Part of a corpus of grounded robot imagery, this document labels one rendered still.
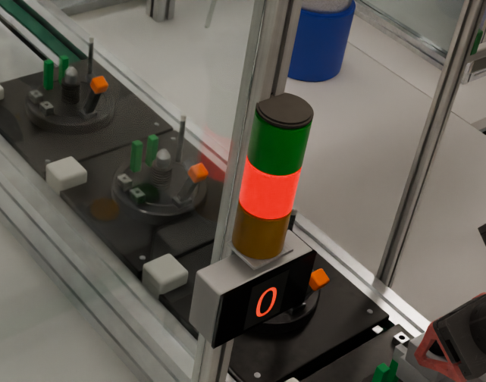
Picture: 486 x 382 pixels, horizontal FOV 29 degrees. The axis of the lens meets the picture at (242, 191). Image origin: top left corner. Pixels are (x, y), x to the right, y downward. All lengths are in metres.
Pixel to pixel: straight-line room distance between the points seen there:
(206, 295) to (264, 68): 0.23
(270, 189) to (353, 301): 0.49
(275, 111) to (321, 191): 0.85
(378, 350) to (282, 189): 0.46
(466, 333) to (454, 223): 0.69
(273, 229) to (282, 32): 0.18
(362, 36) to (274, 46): 1.35
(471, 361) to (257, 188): 0.29
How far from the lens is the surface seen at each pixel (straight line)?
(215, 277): 0.89
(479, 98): 2.03
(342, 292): 1.31
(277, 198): 0.84
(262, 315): 0.95
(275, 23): 0.78
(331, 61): 1.92
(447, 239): 1.63
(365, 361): 1.23
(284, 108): 0.81
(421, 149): 1.25
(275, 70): 0.82
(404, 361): 1.09
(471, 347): 0.99
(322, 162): 1.71
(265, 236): 0.87
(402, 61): 2.08
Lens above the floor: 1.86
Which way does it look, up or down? 38 degrees down
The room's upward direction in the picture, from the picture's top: 10 degrees clockwise
